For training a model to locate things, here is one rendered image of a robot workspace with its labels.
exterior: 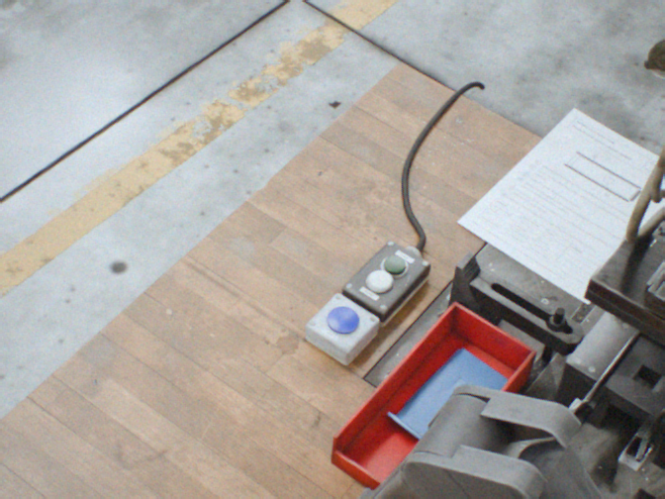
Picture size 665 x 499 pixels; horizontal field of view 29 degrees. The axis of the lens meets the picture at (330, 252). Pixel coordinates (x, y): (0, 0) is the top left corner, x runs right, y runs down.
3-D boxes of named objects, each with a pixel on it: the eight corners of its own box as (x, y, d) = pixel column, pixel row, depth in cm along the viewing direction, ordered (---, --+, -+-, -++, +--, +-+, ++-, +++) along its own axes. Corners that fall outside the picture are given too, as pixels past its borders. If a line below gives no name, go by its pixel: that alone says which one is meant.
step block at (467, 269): (447, 308, 166) (455, 265, 159) (459, 294, 167) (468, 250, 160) (489, 334, 163) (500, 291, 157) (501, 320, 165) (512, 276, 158)
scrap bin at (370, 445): (330, 462, 151) (332, 436, 146) (448, 329, 164) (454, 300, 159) (414, 521, 146) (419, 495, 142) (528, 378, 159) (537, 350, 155)
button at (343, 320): (320, 329, 160) (321, 319, 159) (338, 309, 163) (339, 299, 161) (345, 345, 159) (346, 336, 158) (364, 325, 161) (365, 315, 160)
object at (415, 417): (385, 427, 153) (387, 413, 151) (462, 349, 161) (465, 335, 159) (431, 461, 151) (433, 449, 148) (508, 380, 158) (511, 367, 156)
